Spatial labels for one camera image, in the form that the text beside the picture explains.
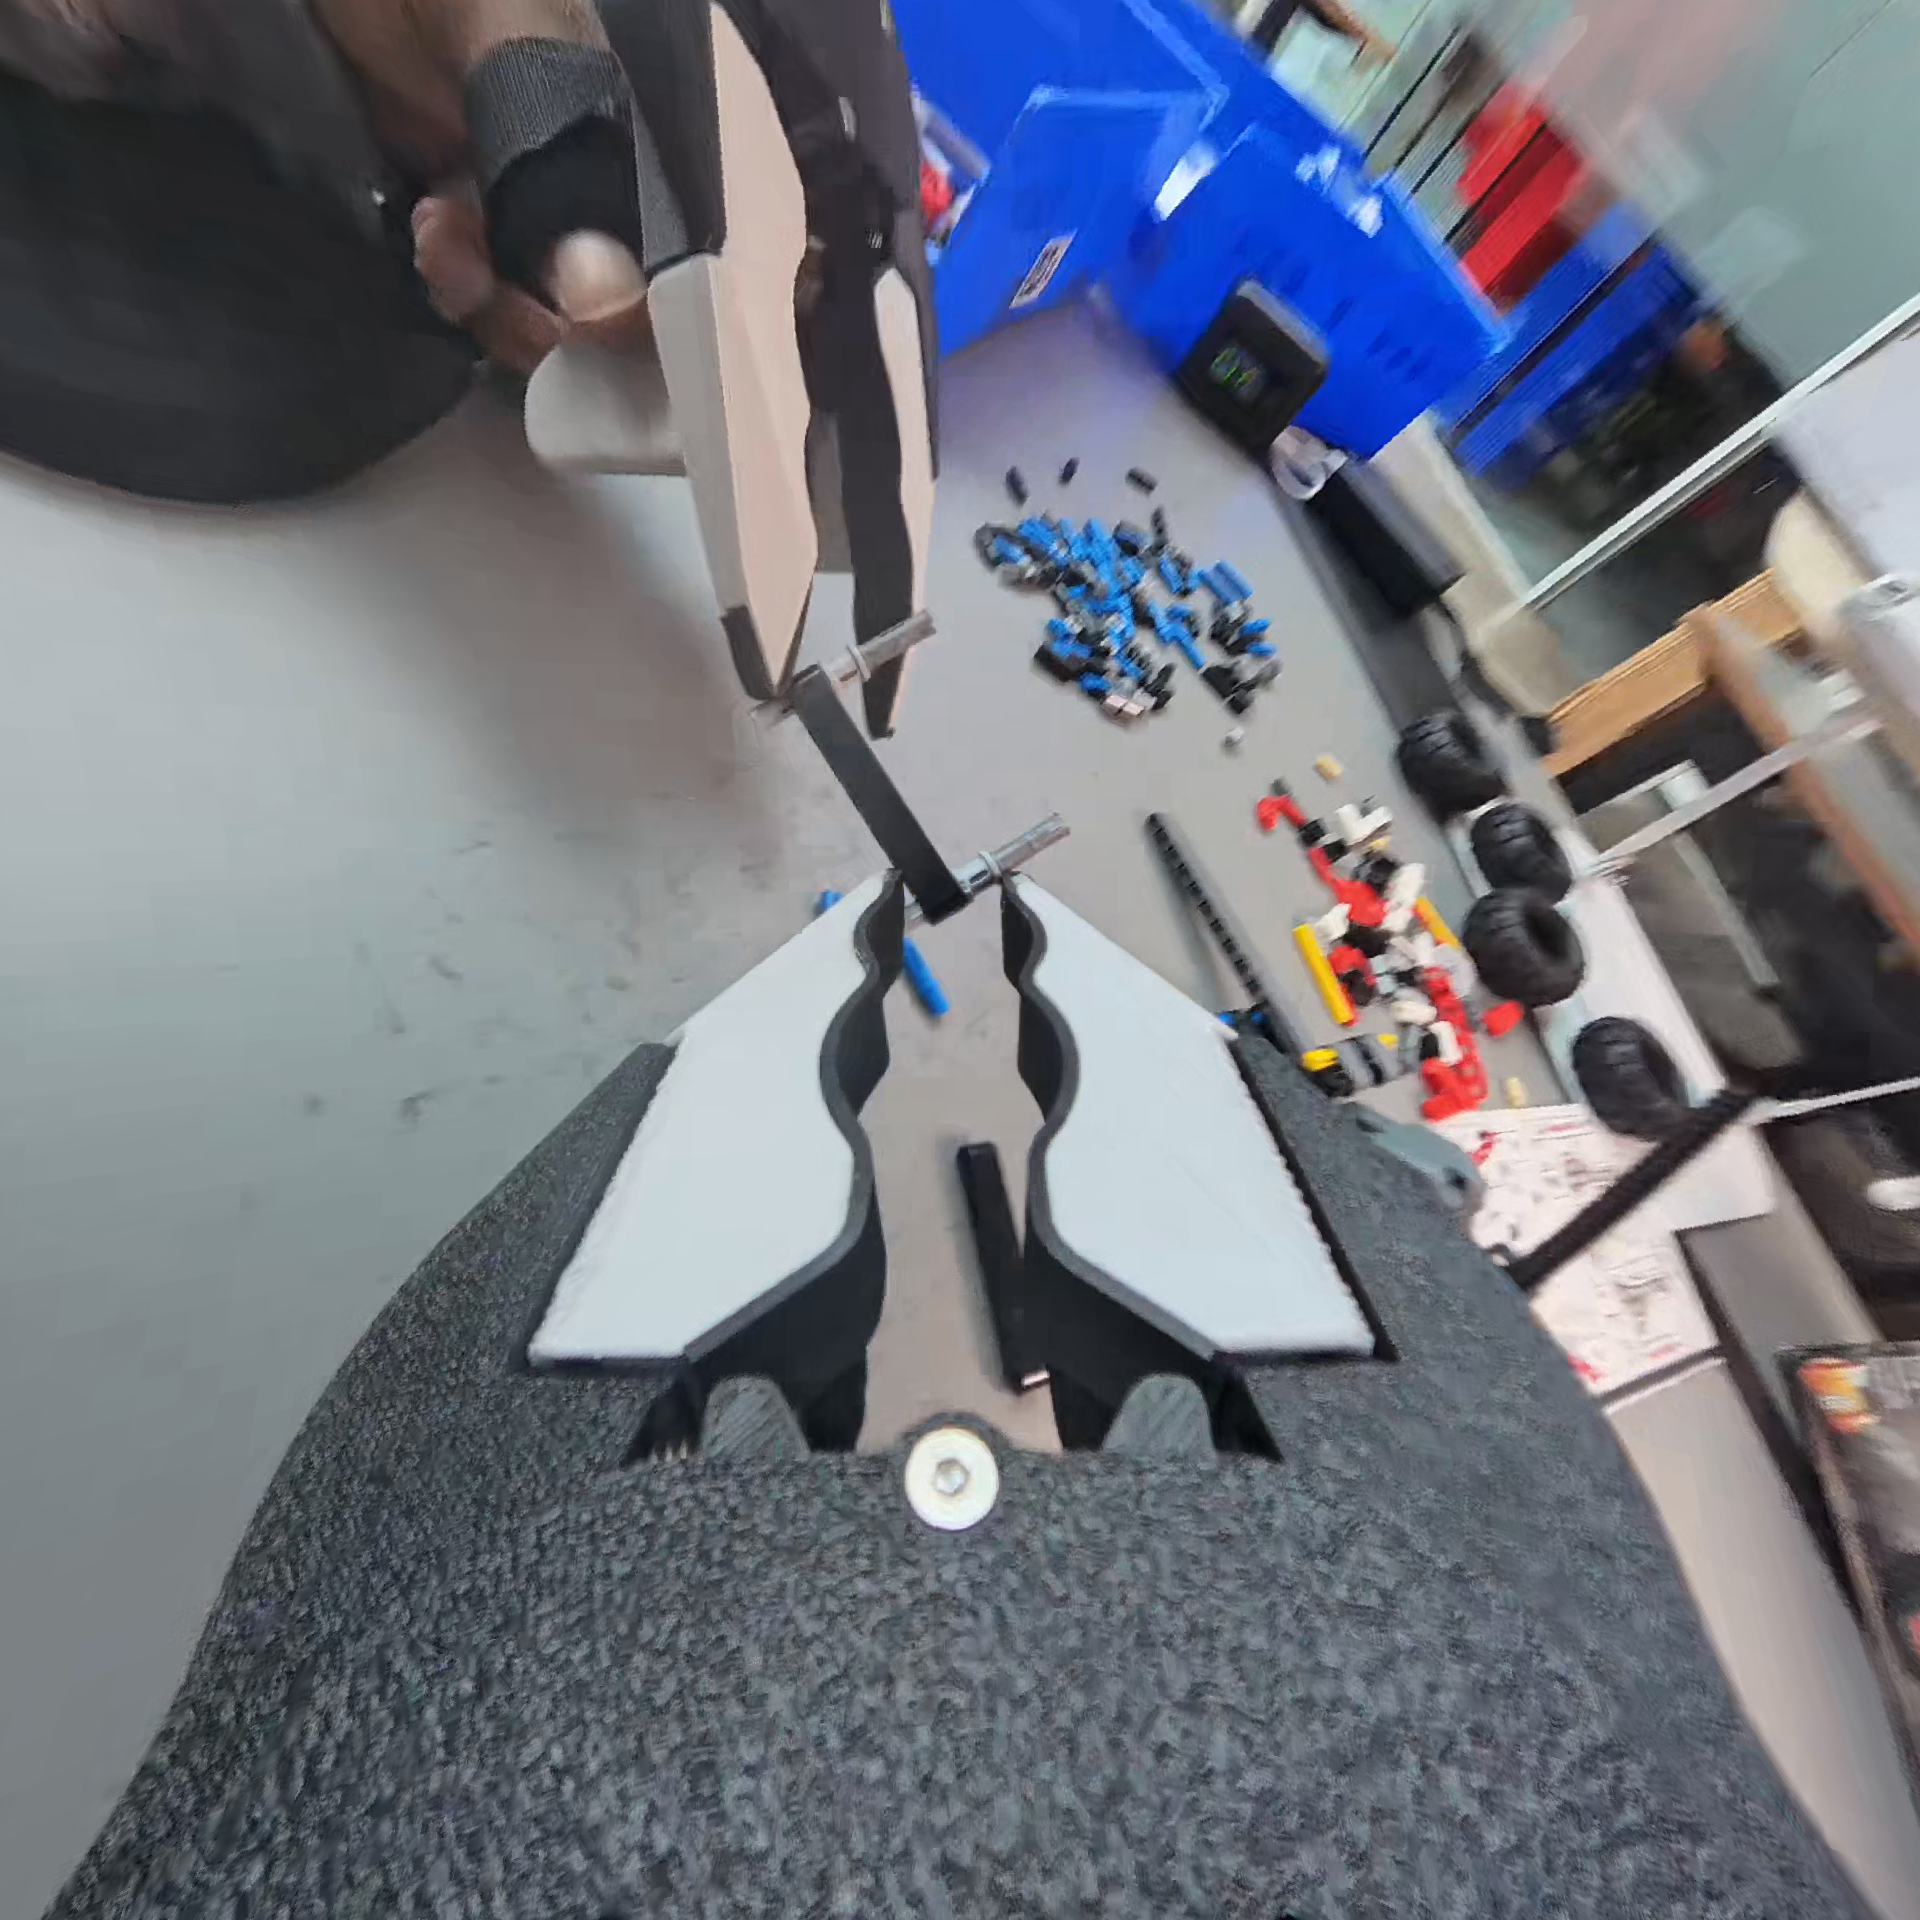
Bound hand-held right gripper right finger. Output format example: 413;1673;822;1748
996;872;1383;1450

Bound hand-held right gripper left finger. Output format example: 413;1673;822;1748
528;872;910;1450

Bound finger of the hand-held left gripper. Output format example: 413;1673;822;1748
802;223;943;741
644;4;824;703

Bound black technic beam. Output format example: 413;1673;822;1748
957;1142;1051;1391

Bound black beam and axle assembly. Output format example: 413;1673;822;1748
750;608;1074;927

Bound grey desk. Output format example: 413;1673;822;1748
0;298;1920;1920

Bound blue bin with square sticker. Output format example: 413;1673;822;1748
891;0;1251;356

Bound partly built toy chassis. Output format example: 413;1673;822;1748
1147;814;1487;1221

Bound pile of red white parts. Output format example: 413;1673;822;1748
1256;777;1532;1124

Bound pile of blue black pins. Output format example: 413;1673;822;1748
971;449;1287;732

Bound black power bank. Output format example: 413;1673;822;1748
1172;280;1330;453

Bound blue storage bin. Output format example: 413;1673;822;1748
1118;82;1511;461

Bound sticker sheet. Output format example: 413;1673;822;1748
1462;1101;1778;1397

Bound black power adapter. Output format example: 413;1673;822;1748
1306;457;1464;616

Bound stack of red crates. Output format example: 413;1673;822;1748
1452;82;1595;303

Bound stack of blue crates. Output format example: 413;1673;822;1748
1438;210;1701;485

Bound wooden table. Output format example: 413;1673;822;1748
1546;568;1920;932

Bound printed toy box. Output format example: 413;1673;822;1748
1775;1338;1920;1728

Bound black toothed rip cord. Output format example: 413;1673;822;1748
1507;1087;1760;1290

